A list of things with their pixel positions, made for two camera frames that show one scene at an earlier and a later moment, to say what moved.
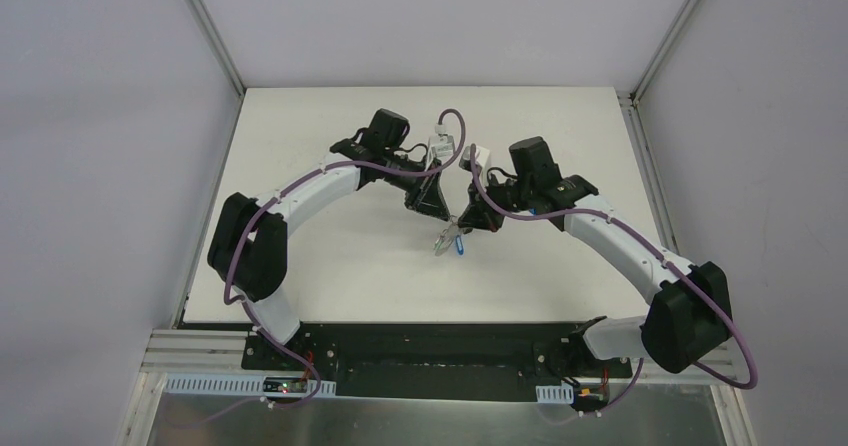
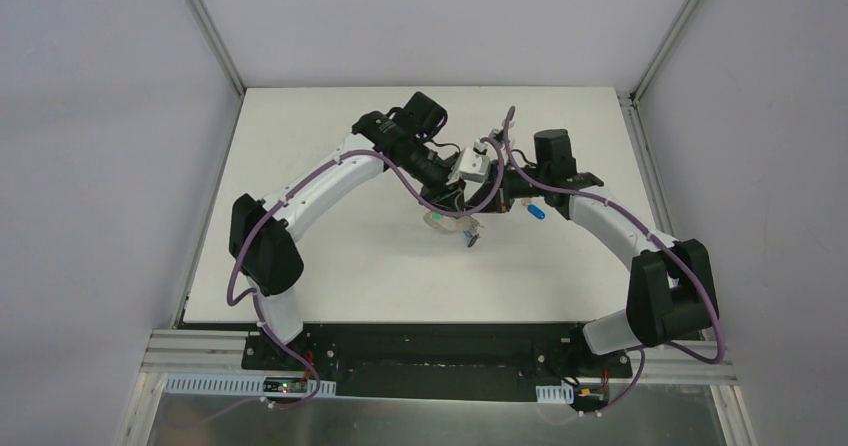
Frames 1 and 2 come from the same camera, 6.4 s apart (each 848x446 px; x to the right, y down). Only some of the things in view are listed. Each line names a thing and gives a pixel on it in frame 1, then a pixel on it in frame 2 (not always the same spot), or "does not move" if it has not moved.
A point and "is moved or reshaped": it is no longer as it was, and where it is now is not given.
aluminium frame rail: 199,352 does not move
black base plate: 434,360 does not move
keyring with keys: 445,239 is moved or reshaped
